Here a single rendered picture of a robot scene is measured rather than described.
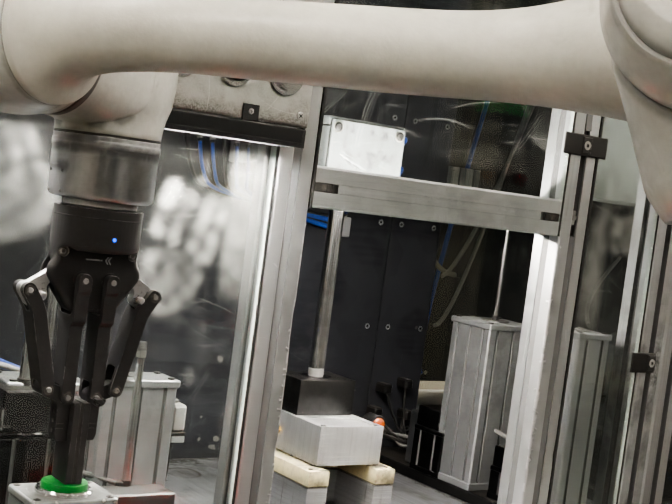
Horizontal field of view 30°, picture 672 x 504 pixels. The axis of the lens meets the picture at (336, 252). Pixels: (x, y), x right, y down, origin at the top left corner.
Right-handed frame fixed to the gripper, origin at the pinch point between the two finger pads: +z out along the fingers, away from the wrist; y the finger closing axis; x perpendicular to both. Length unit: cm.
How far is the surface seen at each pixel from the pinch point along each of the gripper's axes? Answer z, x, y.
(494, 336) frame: -7, -27, -73
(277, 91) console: -33.1, -9.4, -22.0
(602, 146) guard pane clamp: -34, -10, -70
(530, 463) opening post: 6, -11, -66
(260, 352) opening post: -6.4, -10.6, -24.7
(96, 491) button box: 4.4, 0.5, -2.7
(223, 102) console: -31.1, -9.6, -16.1
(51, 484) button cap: 3.6, 1.0, 1.7
